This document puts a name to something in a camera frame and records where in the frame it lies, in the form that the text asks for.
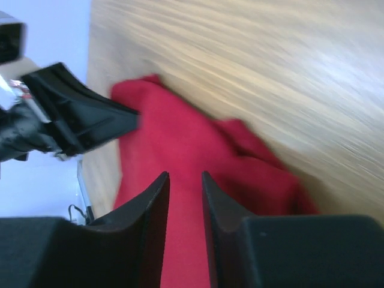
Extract dark red t-shirt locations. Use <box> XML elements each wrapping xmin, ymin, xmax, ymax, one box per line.
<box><xmin>111</xmin><ymin>75</ymin><xmax>317</xmax><ymax>287</ymax></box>

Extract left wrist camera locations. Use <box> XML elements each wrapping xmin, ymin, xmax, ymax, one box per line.
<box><xmin>0</xmin><ymin>11</ymin><xmax>26</xmax><ymax>65</ymax></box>

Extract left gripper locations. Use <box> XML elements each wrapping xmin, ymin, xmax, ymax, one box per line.
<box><xmin>1</xmin><ymin>62</ymin><xmax>139</xmax><ymax>162</ymax></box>

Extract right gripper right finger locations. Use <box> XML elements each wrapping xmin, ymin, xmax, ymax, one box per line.
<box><xmin>202</xmin><ymin>172</ymin><xmax>383</xmax><ymax>287</ymax></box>

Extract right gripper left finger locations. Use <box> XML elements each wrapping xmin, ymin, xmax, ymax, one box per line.
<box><xmin>1</xmin><ymin>172</ymin><xmax>170</xmax><ymax>287</ymax></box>

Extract aluminium frame rail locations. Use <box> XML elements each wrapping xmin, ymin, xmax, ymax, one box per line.
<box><xmin>68</xmin><ymin>160</ymin><xmax>95</xmax><ymax>226</ymax></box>

